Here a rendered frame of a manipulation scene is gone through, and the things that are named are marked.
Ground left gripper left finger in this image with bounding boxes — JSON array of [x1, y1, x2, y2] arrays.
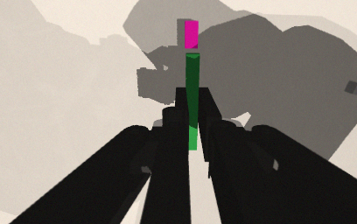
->
[[9, 87, 192, 224]]

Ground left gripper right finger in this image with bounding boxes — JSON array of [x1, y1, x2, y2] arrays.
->
[[198, 87, 357, 224]]

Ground green rod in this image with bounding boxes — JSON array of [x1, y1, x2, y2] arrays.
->
[[185, 53, 200, 151]]

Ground magenta rod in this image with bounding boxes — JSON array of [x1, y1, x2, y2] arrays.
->
[[185, 21, 199, 48]]

